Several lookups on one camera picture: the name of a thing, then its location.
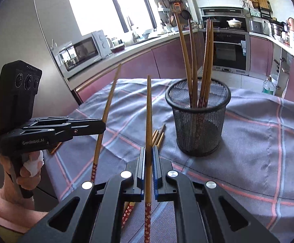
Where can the black wok with lid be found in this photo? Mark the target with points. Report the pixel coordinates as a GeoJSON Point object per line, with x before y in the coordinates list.
{"type": "Point", "coordinates": [216, 23]}

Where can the black built-in oven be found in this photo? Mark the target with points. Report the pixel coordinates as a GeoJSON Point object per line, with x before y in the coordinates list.
{"type": "Point", "coordinates": [230, 53]}

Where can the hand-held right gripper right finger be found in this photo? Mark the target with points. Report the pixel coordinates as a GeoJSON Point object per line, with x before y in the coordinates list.
{"type": "Point", "coordinates": [158, 174]}

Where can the grey refrigerator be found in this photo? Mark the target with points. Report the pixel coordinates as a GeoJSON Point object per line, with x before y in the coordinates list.
{"type": "Point", "coordinates": [10, 30]}

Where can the black stove hood unit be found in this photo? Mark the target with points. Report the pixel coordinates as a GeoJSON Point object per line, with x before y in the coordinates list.
{"type": "Point", "coordinates": [223, 12]}

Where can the silver countertop appliance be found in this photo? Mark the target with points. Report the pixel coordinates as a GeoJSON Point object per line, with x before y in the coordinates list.
{"type": "Point", "coordinates": [255, 26]}

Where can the pink thermos jug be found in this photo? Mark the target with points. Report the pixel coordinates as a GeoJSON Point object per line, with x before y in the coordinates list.
{"type": "Point", "coordinates": [292, 25]}

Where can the white casserole pot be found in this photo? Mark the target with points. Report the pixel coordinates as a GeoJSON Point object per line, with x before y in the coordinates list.
{"type": "Point", "coordinates": [234, 22]}

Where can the grey checked tablecloth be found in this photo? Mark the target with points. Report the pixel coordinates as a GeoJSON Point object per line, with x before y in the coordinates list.
{"type": "Point", "coordinates": [250, 144]}

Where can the wooden cutting boards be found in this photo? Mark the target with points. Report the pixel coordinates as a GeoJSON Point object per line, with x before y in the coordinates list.
{"type": "Point", "coordinates": [261, 1]}

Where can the person's left forearm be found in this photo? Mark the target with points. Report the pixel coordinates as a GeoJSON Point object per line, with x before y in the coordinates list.
{"type": "Point", "coordinates": [7, 207]}

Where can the sink faucet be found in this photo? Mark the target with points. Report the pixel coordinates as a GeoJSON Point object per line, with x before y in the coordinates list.
{"type": "Point", "coordinates": [135, 35]}

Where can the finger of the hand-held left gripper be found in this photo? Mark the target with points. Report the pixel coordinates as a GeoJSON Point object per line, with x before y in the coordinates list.
{"type": "Point", "coordinates": [61, 120]}
{"type": "Point", "coordinates": [86, 129]}

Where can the black hanging frying pan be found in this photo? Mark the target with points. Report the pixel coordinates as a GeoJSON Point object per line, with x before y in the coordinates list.
{"type": "Point", "coordinates": [185, 15]}

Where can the black wall rack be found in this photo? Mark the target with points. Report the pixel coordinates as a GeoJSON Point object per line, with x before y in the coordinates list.
{"type": "Point", "coordinates": [266, 12]}

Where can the person's left hand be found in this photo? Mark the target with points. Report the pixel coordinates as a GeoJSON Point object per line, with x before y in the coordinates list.
{"type": "Point", "coordinates": [25, 173]}

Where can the oil bottle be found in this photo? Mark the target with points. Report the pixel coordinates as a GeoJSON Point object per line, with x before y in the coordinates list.
{"type": "Point", "coordinates": [268, 87]}

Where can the green tissue box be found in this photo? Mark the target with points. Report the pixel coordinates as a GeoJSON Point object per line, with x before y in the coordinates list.
{"type": "Point", "coordinates": [254, 12]}

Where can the white kitchen countertop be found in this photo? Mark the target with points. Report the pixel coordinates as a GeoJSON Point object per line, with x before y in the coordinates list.
{"type": "Point", "coordinates": [136, 44]}

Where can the black mesh utensil holder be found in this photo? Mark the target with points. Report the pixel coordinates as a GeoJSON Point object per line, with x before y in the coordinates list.
{"type": "Point", "coordinates": [200, 136]}

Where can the kitchen window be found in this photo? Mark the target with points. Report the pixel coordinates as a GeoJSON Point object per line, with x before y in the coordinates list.
{"type": "Point", "coordinates": [93, 5]}

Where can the white microwave oven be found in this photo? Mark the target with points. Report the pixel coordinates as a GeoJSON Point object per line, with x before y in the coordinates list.
{"type": "Point", "coordinates": [81, 53]}

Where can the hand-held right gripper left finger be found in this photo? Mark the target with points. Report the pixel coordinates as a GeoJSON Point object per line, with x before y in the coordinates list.
{"type": "Point", "coordinates": [140, 174]}

